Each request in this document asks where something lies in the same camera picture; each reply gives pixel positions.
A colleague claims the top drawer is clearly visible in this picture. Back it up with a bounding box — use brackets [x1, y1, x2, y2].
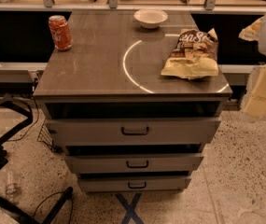
[46, 117, 220, 147]

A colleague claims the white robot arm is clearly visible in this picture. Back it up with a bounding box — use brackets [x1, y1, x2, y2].
[239, 14, 266, 120]

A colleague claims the grey drawer cabinet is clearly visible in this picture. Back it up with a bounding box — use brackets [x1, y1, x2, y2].
[34, 10, 231, 180]

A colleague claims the black cable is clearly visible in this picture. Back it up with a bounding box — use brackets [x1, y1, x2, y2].
[31, 189, 75, 224]

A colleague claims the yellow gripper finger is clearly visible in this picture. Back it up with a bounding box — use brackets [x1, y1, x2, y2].
[242, 64, 266, 119]
[239, 17, 263, 41]

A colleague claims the black wire basket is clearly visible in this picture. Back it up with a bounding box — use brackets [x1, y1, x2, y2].
[37, 121, 58, 152]

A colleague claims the bottom drawer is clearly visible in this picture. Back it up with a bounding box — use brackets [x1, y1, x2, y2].
[77, 175, 190, 192]

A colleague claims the white bowl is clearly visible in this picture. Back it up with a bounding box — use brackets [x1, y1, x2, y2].
[133, 9, 168, 29]

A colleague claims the orange coke can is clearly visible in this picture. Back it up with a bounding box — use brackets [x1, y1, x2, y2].
[49, 15, 72, 51]

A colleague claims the middle drawer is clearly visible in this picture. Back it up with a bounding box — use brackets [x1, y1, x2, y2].
[65, 153, 203, 174]

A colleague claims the black chair frame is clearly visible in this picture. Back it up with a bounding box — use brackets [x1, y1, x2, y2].
[0, 94, 73, 224]

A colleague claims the brown chip bag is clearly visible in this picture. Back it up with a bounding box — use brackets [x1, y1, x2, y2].
[161, 29, 218, 80]

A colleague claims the drawer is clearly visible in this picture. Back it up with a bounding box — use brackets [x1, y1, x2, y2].
[65, 153, 203, 174]
[77, 175, 190, 192]
[46, 117, 220, 147]

